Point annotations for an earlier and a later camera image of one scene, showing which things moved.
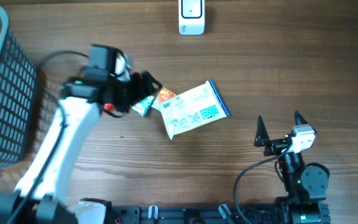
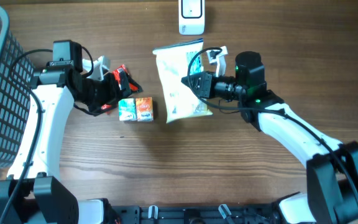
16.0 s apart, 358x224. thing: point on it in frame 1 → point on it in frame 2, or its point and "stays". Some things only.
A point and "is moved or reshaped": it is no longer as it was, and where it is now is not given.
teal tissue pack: x=143 y=106 is moved or reshaped
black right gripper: x=263 y=139 → x=207 y=88
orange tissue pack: x=164 y=94 → x=144 y=108
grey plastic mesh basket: x=8 y=89 stays
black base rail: x=192 y=214 stays
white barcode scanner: x=191 y=17 stays
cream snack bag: x=192 y=108 is moved or reshaped
